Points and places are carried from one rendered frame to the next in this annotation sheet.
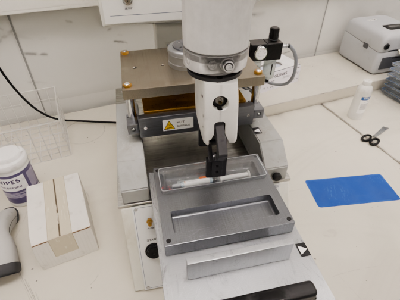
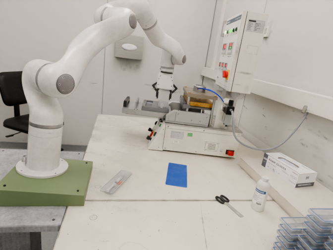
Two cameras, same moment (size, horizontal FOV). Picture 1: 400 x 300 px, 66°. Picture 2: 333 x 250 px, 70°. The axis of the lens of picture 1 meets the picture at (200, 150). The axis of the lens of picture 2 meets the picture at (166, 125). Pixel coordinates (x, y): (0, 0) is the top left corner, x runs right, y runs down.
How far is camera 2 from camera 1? 1.62 m
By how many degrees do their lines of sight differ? 86
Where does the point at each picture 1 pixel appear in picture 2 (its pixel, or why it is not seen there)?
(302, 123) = (241, 182)
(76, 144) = not seen: hidden behind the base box
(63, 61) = (249, 113)
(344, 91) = (292, 210)
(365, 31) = not seen: outside the picture
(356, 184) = (180, 176)
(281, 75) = (281, 167)
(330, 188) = (179, 169)
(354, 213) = (161, 168)
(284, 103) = (255, 173)
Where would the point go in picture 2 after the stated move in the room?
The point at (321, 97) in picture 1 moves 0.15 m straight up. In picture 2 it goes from (274, 193) to (284, 162)
